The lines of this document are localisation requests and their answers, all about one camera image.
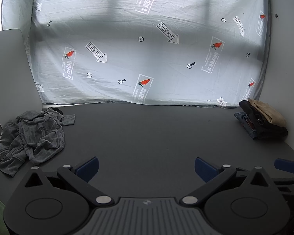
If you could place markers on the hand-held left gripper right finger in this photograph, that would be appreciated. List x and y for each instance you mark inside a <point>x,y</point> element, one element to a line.
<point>204,170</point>

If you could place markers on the folded beige garment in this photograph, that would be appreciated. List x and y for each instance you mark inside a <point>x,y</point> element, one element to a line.
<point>269,113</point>

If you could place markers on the folded blue jeans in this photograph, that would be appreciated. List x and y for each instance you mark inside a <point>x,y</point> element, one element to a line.
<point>247,126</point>

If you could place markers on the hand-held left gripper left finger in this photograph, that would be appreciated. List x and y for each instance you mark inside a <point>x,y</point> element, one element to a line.
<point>88,168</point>

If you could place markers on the carrot printed white sheet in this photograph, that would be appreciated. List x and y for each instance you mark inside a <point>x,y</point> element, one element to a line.
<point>147,41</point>

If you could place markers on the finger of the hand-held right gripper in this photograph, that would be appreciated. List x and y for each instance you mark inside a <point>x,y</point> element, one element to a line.
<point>287,164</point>

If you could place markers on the grey zip hoodie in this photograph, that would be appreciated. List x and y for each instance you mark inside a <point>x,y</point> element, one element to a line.
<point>31,137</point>

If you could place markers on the stack of folded clothes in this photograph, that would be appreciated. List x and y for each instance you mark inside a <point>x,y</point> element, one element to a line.
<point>266,131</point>

